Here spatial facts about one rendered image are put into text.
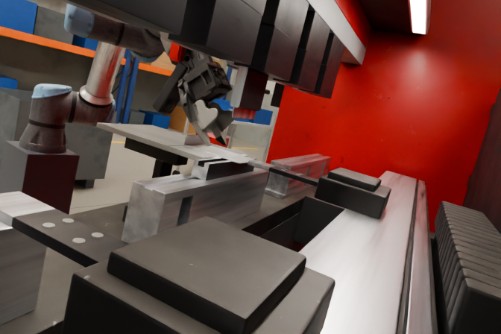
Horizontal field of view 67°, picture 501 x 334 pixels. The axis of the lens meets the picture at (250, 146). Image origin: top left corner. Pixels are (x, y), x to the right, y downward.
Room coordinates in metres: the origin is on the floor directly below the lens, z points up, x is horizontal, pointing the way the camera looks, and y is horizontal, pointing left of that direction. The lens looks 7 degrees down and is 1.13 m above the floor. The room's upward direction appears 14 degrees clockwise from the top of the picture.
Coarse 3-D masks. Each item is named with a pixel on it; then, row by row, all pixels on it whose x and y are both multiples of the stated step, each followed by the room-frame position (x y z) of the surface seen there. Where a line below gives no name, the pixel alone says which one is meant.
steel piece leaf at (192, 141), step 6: (186, 138) 0.75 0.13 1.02; (192, 138) 0.77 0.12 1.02; (198, 138) 0.79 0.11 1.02; (186, 144) 0.76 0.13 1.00; (192, 144) 0.78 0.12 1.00; (198, 144) 0.80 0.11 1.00; (204, 144) 0.82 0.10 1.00; (198, 150) 0.74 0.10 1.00; (204, 150) 0.74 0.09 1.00; (210, 150) 0.76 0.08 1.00; (216, 150) 0.78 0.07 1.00; (222, 150) 0.80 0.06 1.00; (216, 156) 0.72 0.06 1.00; (222, 156) 0.72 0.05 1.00; (228, 156) 0.74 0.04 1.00; (234, 156) 0.76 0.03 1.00; (240, 156) 0.78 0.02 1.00
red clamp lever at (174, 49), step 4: (172, 44) 0.63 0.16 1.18; (172, 48) 0.63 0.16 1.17; (176, 48) 0.62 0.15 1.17; (180, 48) 0.62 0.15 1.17; (184, 48) 0.63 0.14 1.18; (172, 52) 0.63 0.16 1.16; (176, 52) 0.62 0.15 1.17; (180, 52) 0.62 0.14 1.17; (184, 52) 0.63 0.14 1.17; (172, 56) 0.63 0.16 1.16; (176, 56) 0.62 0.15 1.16; (180, 56) 0.63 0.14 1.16; (176, 60) 0.63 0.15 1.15; (180, 60) 0.63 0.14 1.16
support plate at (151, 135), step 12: (120, 132) 0.75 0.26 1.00; (132, 132) 0.76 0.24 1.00; (144, 132) 0.80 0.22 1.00; (156, 132) 0.84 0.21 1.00; (168, 132) 0.88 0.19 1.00; (156, 144) 0.71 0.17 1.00; (168, 144) 0.72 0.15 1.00; (180, 144) 0.76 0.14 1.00; (192, 156) 0.68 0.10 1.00; (204, 156) 0.69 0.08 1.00
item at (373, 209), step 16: (256, 160) 0.75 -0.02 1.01; (288, 176) 0.70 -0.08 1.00; (304, 176) 0.70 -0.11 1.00; (336, 176) 0.63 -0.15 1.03; (352, 176) 0.64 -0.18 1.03; (368, 176) 0.69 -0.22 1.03; (320, 192) 0.63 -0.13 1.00; (336, 192) 0.62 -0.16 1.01; (352, 192) 0.61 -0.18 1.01; (368, 192) 0.60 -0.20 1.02; (384, 192) 0.63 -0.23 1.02; (352, 208) 0.60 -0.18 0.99; (368, 208) 0.60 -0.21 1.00; (384, 208) 0.63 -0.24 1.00
